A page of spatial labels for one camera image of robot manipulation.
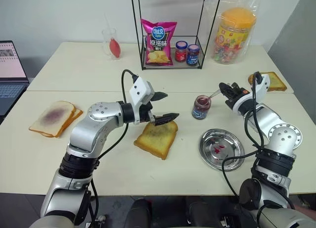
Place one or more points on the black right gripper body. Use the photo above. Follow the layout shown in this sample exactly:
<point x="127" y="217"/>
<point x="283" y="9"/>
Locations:
<point x="235" y="94"/>

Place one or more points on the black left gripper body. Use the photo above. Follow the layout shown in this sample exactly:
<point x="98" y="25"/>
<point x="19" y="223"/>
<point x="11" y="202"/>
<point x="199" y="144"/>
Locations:
<point x="144" y="114"/>

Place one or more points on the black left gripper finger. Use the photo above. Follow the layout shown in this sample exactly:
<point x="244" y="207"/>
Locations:
<point x="159" y="96"/>
<point x="164" y="119"/>

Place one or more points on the clear plastic spoon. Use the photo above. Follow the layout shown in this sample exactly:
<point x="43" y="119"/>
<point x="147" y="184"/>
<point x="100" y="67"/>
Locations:
<point x="213" y="94"/>

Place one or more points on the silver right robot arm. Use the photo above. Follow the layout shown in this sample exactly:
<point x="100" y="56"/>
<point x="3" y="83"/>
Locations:
<point x="281" y="139"/>

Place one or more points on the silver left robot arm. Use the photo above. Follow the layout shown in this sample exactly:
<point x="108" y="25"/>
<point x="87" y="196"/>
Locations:
<point x="98" y="119"/>

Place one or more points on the toasted bread slice dark smear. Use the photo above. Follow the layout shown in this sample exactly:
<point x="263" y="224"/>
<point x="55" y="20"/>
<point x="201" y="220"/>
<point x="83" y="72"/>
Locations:
<point x="156" y="139"/>

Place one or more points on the open jam jar blue label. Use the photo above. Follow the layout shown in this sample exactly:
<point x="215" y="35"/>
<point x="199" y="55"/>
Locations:
<point x="201" y="109"/>

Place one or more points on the plain toasted bread slice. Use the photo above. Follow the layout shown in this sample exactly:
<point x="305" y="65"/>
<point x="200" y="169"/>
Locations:
<point x="276" y="82"/>

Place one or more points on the white bread slice purple stain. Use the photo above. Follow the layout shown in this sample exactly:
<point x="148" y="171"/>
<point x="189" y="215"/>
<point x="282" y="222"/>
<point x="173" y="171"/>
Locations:
<point x="53" y="118"/>

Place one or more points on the blue jar blue lid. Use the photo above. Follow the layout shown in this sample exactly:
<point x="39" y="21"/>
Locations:
<point x="192" y="55"/>

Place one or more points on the candy jar orange lid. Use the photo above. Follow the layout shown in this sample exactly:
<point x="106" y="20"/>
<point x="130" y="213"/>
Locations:
<point x="233" y="38"/>

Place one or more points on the red jar pink lid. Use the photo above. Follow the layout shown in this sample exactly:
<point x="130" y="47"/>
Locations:
<point x="181" y="51"/>

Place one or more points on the pink potato chips bag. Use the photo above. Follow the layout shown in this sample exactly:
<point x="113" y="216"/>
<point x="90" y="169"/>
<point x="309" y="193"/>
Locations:
<point x="158" y="44"/>

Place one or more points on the round steel plate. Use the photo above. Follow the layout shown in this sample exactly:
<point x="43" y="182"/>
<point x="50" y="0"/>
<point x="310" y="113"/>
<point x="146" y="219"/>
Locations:
<point x="221" y="149"/>

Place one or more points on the red rubber bulb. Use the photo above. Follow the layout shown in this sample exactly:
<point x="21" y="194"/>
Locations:
<point x="114" y="49"/>

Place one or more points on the clear drinking glass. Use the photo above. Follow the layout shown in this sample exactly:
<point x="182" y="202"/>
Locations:
<point x="106" y="40"/>

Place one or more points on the clear plastic bag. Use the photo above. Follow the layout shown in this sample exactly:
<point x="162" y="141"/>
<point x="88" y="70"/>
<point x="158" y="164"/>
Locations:
<point x="247" y="6"/>

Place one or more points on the dark rounded shape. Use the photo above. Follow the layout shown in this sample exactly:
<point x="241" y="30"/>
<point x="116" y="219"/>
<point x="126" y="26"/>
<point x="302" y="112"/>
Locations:
<point x="140" y="213"/>
<point x="203" y="213"/>

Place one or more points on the open laptop computer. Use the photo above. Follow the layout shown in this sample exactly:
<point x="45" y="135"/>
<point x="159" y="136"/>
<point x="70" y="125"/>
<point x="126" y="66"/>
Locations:
<point x="11" y="65"/>

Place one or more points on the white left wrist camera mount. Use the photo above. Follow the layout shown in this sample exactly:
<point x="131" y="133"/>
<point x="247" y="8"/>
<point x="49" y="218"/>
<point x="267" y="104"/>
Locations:
<point x="139" y="89"/>

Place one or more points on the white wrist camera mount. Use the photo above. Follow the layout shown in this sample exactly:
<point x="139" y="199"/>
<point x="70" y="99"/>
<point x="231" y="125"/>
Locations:
<point x="139" y="89"/>
<point x="263" y="86"/>

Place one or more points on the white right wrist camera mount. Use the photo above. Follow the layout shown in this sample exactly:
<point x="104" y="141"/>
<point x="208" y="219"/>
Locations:
<point x="263" y="86"/>

